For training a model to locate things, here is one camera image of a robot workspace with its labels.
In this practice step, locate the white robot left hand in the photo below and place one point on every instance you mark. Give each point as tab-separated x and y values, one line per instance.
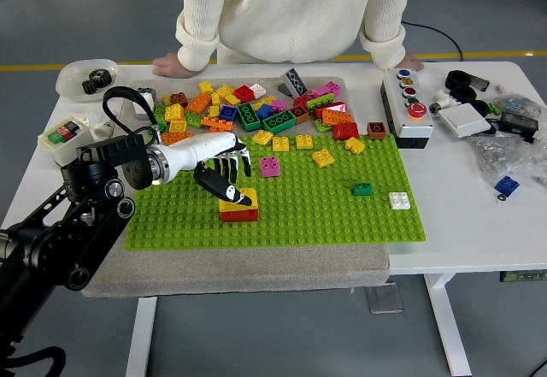
201	150

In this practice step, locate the person's left hand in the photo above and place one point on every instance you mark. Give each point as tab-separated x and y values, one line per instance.
412	61

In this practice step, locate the person's right hand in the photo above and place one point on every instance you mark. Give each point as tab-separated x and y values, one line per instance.
168	66

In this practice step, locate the yellow curved brick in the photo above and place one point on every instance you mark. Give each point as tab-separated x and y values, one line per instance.
250	193

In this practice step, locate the magenta square brick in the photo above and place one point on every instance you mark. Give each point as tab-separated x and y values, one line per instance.
269	167

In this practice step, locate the person's left forearm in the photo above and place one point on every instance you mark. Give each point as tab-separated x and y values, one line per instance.
382	43

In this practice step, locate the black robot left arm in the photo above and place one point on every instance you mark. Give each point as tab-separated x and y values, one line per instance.
115	154

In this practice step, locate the person's right forearm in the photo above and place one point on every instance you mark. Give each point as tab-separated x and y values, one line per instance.
196	41

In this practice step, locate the green square brick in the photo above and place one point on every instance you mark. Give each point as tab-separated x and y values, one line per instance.
322	125
193	119

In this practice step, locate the orange flat long brick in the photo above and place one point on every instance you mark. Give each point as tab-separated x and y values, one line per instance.
215	122

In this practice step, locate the yellow square brick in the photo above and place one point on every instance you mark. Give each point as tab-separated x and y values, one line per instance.
304	142
174	113
178	126
206	88
354	145
233	100
280	143
322	158
224	92
262	137

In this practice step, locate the brown square brick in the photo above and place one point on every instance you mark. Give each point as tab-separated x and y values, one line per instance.
376	130
178	99

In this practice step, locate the yellow narrow brick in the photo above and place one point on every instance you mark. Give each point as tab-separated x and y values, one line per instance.
215	99
213	111

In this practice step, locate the blue square brick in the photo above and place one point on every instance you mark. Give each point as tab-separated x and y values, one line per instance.
507	185
264	112
228	113

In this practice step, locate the white and grey brick stack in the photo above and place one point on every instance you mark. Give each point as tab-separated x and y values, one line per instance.
139	110

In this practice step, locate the green long upturned brick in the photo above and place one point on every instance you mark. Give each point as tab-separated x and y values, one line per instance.
278	121
248	116

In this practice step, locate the yellow flat brick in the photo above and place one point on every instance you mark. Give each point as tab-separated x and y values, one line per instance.
256	106

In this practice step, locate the red square brick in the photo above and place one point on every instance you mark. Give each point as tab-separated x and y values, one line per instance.
244	93
301	102

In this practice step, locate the red stepped brick stack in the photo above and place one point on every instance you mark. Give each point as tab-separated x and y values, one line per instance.
239	216

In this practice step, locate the white square brick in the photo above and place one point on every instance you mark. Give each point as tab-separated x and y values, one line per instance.
398	201
259	90

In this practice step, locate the pink long brick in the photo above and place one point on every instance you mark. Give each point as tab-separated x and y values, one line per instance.
330	89

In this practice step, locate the red glossy sloped brick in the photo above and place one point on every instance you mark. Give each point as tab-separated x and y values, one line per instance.
335	107

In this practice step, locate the pink square brick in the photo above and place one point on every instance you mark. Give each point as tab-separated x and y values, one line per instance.
279	104

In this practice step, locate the red rounded brick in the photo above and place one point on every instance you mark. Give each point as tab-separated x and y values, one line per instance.
345	131

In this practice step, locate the lime green long brick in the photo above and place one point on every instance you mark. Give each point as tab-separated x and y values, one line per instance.
320	102

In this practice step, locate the brown upturned brick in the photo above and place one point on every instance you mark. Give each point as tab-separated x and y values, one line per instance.
299	114

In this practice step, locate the grey long brick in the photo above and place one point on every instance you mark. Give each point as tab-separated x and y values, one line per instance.
295	81

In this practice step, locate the small dark green brick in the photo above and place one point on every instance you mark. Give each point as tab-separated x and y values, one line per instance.
361	189

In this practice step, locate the black clamp with metal plate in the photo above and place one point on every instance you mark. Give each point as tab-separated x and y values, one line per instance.
459	78

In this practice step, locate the white pipe fitting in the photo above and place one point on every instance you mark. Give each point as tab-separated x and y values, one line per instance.
444	100

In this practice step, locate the white push-button control box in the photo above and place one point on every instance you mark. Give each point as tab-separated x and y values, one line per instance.
416	125

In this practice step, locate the black metal gear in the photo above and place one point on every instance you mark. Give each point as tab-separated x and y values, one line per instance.
90	86
103	78

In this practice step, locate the green plastic clip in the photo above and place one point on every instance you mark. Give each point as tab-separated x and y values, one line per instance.
495	107

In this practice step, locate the white plastic bowl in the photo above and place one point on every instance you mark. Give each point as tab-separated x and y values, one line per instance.
70	80

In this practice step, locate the clear bag of blue parts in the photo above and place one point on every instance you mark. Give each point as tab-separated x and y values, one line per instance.
519	104

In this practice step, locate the black power adapter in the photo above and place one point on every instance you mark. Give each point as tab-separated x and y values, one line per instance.
518	124

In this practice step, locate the grey-brown mat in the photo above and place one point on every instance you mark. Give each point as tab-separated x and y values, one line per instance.
235	270

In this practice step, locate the green studded baseplate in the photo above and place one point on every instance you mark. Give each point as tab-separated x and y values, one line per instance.
307	219

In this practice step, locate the clear bag of screws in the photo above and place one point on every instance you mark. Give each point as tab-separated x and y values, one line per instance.
504	154

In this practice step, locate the person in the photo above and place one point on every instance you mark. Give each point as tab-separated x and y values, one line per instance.
290	5

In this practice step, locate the white table leg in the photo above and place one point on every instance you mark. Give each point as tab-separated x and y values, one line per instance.
448	330
141	338

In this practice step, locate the grey floor plate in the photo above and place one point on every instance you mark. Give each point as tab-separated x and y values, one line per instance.
384	300

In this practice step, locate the table height control panel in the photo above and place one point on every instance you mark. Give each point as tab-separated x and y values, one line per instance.
523	277

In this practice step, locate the white wall switch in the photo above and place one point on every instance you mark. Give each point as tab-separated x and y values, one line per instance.
464	121

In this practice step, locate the white switch box green red buttons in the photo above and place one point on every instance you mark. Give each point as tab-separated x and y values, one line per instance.
55	137

